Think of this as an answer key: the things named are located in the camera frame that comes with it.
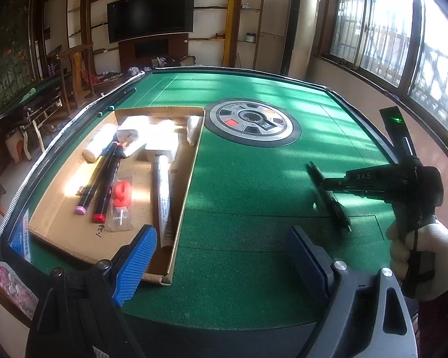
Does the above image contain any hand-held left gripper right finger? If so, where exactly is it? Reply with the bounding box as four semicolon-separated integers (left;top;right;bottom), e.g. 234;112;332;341
287;225;419;358

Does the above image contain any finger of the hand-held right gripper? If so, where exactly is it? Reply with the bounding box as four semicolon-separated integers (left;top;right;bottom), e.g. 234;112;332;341
320;175;350;195

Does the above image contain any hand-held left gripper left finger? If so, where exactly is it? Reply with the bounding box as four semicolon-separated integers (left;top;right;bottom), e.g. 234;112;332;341
25;224;159;358

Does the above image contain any black strip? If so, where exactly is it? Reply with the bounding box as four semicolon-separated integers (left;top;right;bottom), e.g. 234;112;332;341
307;161;352;234

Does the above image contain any red number candle packet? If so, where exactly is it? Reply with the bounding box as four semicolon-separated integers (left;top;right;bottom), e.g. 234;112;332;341
109;172;137;234

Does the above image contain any white marker pen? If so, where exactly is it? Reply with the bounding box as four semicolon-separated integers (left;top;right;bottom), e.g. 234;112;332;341
151;155;173;250

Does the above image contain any black marker pink cap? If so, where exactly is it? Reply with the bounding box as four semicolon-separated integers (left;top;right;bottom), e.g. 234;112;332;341
75;140;120;216

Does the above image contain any cardboard tray box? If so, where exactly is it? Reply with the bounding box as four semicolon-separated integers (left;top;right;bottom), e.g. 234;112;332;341
28;106;206;287

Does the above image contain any white square box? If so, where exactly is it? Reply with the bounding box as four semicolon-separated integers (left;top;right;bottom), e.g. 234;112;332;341
116;129;148;159
141;132;180;163

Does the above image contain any white cylindrical tube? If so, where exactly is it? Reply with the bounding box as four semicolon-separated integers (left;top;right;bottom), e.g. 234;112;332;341
83;123;118;163

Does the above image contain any person's right forearm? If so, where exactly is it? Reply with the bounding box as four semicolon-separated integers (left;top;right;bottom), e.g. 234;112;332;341
414;283;448;358

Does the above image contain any person's right hand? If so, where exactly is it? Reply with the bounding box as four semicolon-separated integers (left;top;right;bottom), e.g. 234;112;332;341
385;214;448;302

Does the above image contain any blue sticker label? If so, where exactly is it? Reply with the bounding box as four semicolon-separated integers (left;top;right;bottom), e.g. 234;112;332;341
9;209;32;262

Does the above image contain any round table control panel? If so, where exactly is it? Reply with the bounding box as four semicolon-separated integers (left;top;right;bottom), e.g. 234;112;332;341
205;98;302;148

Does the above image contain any small white bottle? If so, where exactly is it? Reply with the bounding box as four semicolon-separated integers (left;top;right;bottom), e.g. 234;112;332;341
186;115;203;147

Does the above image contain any large framed window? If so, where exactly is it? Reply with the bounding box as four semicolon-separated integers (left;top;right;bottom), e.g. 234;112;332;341
319;0;448;138

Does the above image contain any beige tower air conditioner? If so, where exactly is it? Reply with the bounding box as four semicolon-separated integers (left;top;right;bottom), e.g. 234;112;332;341
280;0;320;80

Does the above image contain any black rod teal cap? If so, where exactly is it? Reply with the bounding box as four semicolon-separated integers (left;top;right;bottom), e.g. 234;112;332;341
96;87;137;116

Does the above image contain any green topped side table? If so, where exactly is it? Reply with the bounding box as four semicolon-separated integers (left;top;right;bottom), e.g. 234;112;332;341
0;72;73;163

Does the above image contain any wooden chair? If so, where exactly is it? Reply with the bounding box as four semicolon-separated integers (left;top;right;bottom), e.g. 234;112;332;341
47;44;96;120

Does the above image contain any yellow post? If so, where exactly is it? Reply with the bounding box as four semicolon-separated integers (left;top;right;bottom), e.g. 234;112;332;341
222;0;240;68

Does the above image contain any floral wall mural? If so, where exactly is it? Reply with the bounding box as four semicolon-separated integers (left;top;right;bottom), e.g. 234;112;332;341
0;7;38;120

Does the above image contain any black wall television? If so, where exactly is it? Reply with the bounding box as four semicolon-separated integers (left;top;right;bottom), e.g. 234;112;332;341
106;0;195;44

